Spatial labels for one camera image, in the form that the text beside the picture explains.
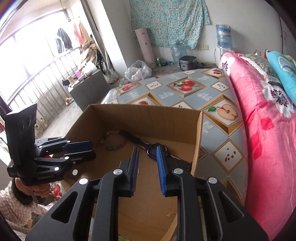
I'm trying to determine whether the clear water jug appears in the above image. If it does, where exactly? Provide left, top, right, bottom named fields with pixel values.
left=171, top=44, right=187, bottom=67

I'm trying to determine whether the fruit pattern tablecloth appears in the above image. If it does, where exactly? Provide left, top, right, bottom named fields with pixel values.
left=102, top=68, right=248, bottom=203

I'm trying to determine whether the red gift bag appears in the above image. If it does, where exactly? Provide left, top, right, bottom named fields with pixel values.
left=53, top=183, right=63, bottom=200

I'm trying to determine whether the pink floral blanket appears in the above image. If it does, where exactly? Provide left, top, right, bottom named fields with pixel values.
left=219, top=52, right=295, bottom=240

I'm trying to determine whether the pink checked left sleeve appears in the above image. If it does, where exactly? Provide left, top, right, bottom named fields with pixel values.
left=1, top=178, right=50, bottom=240

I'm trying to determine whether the person left hand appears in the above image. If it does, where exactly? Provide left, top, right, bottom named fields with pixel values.
left=15, top=178, right=50, bottom=198

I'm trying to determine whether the white plastic bag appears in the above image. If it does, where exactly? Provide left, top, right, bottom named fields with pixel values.
left=125, top=60, right=152, bottom=82

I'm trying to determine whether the pink strap smart watch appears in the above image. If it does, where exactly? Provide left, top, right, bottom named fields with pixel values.
left=119, top=130, right=192, bottom=172

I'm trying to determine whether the blue water bottle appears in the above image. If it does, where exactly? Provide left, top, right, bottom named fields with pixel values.
left=216, top=24, right=233, bottom=49

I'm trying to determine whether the floral teal wall cloth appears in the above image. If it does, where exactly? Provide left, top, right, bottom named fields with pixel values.
left=129, top=0, right=211, bottom=49

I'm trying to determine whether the rolled pink mat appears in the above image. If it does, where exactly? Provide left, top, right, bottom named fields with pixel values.
left=135, top=28, right=156, bottom=69

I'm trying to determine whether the dark grey cabinet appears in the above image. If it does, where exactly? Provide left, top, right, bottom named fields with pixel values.
left=68, top=70, right=110, bottom=111

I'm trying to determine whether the white water dispenser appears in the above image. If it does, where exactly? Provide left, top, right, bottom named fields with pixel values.
left=214, top=46, right=234, bottom=67

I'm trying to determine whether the blue patterned pillow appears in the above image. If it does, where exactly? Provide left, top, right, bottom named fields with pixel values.
left=266, top=51, right=295, bottom=105

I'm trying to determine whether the black rice cooker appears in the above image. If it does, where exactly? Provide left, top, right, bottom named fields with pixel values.
left=179, top=55, right=198, bottom=71

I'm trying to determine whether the multicolour bead bracelet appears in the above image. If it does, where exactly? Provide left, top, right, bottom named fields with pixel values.
left=99, top=131, right=129, bottom=151

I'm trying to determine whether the brown cardboard box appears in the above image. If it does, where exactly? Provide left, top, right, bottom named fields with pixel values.
left=49, top=104, right=203, bottom=240

